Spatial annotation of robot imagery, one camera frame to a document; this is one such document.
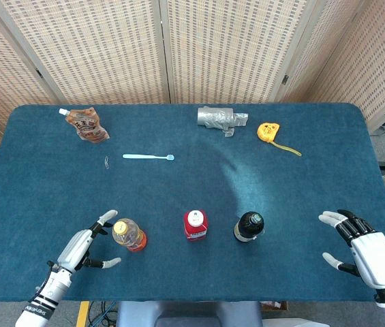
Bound orange drink bottle yellow cap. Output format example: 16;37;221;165
111;217;148;253

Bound yellow tape measure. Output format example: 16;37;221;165
256;122;303;157

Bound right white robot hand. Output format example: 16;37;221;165
318;209;385;290

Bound blue felt table cover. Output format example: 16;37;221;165
0;103;385;303

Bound woven folding screen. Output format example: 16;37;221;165
0;0;385;173

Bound dark brown bottle black cap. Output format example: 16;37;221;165
233;211;266;243

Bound grey robot torso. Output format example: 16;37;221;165
115;301;264;327

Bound grey trash bag roll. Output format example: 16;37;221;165
197;106;249;138

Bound light blue toothbrush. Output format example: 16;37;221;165
122;153;175;161

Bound brown spouted food pouch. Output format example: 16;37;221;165
58;106;110;144

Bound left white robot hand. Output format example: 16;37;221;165
57;209;122;273

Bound red juice bottle white cap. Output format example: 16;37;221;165
183;208;209;242

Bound floor cables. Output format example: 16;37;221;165
88;301;120;327

